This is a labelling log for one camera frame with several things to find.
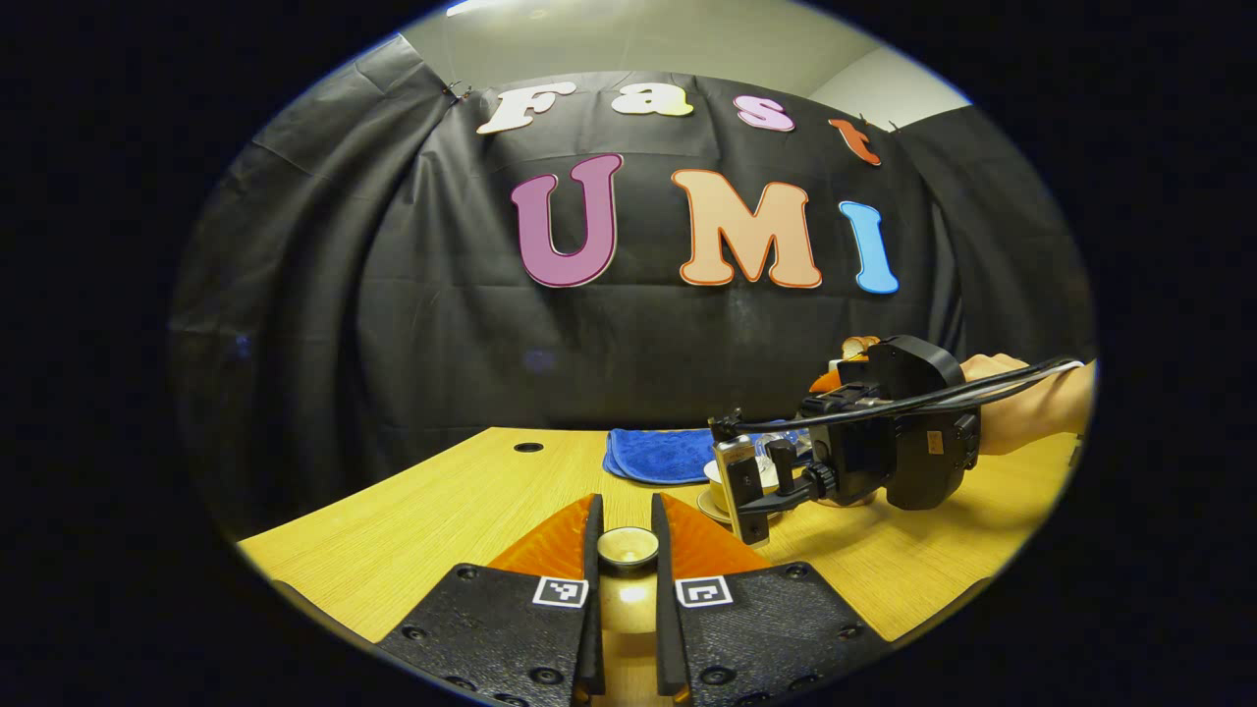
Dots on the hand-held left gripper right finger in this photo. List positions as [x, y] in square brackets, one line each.
[766, 628]

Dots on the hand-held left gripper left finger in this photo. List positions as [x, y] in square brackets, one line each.
[491, 628]

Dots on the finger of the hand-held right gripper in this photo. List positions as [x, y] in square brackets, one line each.
[828, 381]

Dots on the clear glass water bottle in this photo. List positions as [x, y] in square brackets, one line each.
[791, 444]

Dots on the beige teacup lid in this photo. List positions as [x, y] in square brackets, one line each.
[628, 550]

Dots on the bread slice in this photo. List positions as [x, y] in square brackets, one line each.
[861, 347]

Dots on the beige ceramic saucer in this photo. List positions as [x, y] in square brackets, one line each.
[709, 506]

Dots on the blue towel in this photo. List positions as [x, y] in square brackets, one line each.
[658, 454]

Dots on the black backdrop cloth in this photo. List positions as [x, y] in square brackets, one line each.
[393, 344]

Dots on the ceiling light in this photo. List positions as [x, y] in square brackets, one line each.
[481, 7]

